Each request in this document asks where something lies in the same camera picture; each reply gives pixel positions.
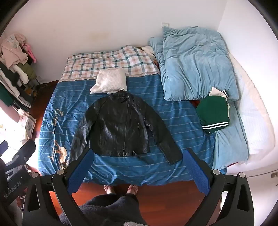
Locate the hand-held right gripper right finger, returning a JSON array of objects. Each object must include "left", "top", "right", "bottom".
[{"left": 182, "top": 149, "right": 254, "bottom": 226}]

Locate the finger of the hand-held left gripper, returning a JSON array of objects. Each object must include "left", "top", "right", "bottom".
[{"left": 12, "top": 140, "right": 36, "bottom": 163}]

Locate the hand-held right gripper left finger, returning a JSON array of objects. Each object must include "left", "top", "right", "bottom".
[{"left": 22, "top": 147, "right": 96, "bottom": 226}]

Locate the black leather jacket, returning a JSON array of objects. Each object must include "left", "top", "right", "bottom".
[{"left": 69, "top": 92, "right": 183, "bottom": 164}]

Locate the clothes rack with piled clothes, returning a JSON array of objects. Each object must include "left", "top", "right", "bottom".
[{"left": 0, "top": 34, "right": 41, "bottom": 110}]

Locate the pale printed tote bag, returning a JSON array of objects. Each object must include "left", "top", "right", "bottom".
[{"left": 24, "top": 112, "right": 36, "bottom": 140}]

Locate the person's dark fuzzy garment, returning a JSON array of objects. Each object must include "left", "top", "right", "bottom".
[{"left": 58, "top": 193, "right": 148, "bottom": 226}]

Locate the blue striped bed sheet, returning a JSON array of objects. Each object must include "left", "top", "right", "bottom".
[{"left": 38, "top": 74, "right": 227, "bottom": 188}]

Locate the person's right foot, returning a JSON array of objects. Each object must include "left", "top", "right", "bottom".
[{"left": 126, "top": 184, "right": 139, "bottom": 195}]

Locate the green varsity jacket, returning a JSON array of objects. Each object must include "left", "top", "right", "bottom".
[{"left": 196, "top": 87, "right": 231, "bottom": 135}]

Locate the white pillow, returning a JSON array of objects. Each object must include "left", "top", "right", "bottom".
[{"left": 226, "top": 52, "right": 276, "bottom": 167}]

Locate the white knitted sweater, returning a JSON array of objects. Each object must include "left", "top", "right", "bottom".
[{"left": 90, "top": 67, "right": 128, "bottom": 94}]

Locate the light blue duvet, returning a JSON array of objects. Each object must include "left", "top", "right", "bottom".
[{"left": 149, "top": 26, "right": 249, "bottom": 170}]

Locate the plaid blanket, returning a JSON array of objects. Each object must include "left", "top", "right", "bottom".
[{"left": 59, "top": 45, "right": 161, "bottom": 83}]

